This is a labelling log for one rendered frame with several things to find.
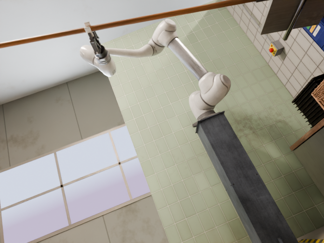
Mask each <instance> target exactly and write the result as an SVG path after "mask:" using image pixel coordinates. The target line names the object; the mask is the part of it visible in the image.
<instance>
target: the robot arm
mask: <svg viewBox="0 0 324 243"><path fill-rule="evenodd" d="M84 24H85V26H86V27H84V29H85V31H86V33H87V35H88V37H89V39H90V44H91V46H90V45H84V46H82V47H81V48H80V56H81V57H82V59H83V60H85V61H86V62H87V63H89V64H91V65H93V66H95V67H97V68H98V69H99V70H100V71H101V72H103V74H105V75H106V76H108V77H111V76H113V75H114V74H115V73H116V65H115V63H114V61H113V59H112V58H111V57H110V56H120V57H129V58H141V57H151V56H155V55H157V54H159V53H161V52H162V51H163V49H164V48H165V47H167V48H169V49H170V50H171V51H172V52H173V53H174V54H175V55H176V56H177V58H178V59H179V60H180V61H181V62H182V63H183V64H184V66H185V67H186V68H187V69H188V70H189V71H190V72H191V73H192V74H193V76H194V77H195V78H196V79H197V80H198V81H199V88H200V91H195V92H193V93H192V94H191V95H190V97H189V106H190V108H191V111H192V113H193V115H194V116H195V118H196V120H197V121H199V120H202V119H205V118H207V117H210V116H212V115H215V114H217V113H215V111H214V108H215V106H216V104H218V103H219V102H220V101H221V100H222V99H223V98H224V97H225V96H226V95H227V94H228V92H229V90H230V87H231V81H230V79H229V78H228V77H227V76H226V75H223V74H215V73H214V72H208V71H207V70H206V69H205V67H204V66H203V65H202V64H201V63H200V62H199V61H198V60H197V59H196V58H195V56H194V55H193V54H192V53H191V52H190V51H189V50H188V49H187V47H186V46H185V45H184V44H183V43H182V42H181V41H180V40H179V39H178V35H177V32H176V24H175V22H174V21H173V20H171V19H165V20H163V21H162V22H161V23H160V24H159V25H158V27H157V28H156V30H155V31H154V33H153V36H152V38H151V39H150V41H149V42H148V44H146V45H145V46H143V47H142V48H140V49H137V50H129V49H116V48H105V47H104V46H103V45H101V43H100V42H99V37H98V35H97V33H96V31H91V29H90V27H89V26H91V24H90V22H84ZM218 113H220V112H218ZM192 126H193V128H194V127H197V122H195V123H194V124H192Z"/></svg>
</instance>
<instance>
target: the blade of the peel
mask: <svg viewBox="0 0 324 243"><path fill-rule="evenodd" d="M299 2H300V0H270V2H269V5H268V8H267V11H266V13H265V16H264V19H263V22H262V25H261V28H260V31H259V33H260V35H263V34H269V33H274V32H280V31H285V30H287V28H288V26H289V24H290V22H291V19H292V17H293V15H294V13H295V11H296V9H297V7H298V4H299ZM323 16H324V0H307V1H306V3H305V5H304V7H303V9H302V11H301V13H300V15H299V17H298V19H297V21H296V23H295V25H294V27H293V29H296V28H302V27H309V26H314V25H318V24H319V23H320V21H321V19H322V18H323Z"/></svg>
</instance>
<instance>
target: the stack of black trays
mask: <svg viewBox="0 0 324 243"><path fill-rule="evenodd" d="M323 80H324V74H321V75H319V76H316V77H314V78H312V79H311V80H310V81H309V82H308V84H307V85H306V86H305V87H304V88H303V89H302V90H301V92H300V93H299V94H298V95H297V96H296V97H295V99H294V100H293V101H292V103H294V104H293V105H295V104H296V105H297V106H296V108H297V107H298V110H300V111H301V112H300V113H303V115H302V116H305V118H307V119H308V120H307V121H306V122H309V124H308V125H310V124H311V125H312V127H314V126H315V125H316V124H317V123H318V122H320V121H321V120H322V119H323V118H324V110H323V109H322V107H321V106H320V105H319V104H318V102H317V101H316V100H315V99H314V97H313V96H312V95H311V93H312V92H313V91H314V90H315V89H316V88H317V87H318V86H319V84H320V83H321V82H322V81H323ZM298 110H297V111H298ZM305 118H304V119H305ZM312 127H311V128H312Z"/></svg>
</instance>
